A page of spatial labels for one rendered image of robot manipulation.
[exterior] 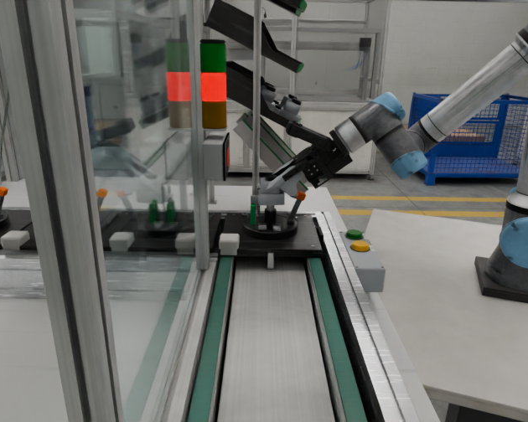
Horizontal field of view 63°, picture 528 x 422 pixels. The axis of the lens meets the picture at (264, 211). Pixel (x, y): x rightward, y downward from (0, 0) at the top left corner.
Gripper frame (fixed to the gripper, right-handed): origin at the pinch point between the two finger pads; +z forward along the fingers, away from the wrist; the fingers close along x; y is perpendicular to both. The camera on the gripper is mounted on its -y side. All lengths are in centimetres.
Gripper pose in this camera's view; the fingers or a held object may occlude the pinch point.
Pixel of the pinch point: (268, 182)
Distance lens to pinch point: 106.2
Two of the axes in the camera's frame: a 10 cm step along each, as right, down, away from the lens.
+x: 0.0, -3.5, 9.4
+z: -8.1, 5.6, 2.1
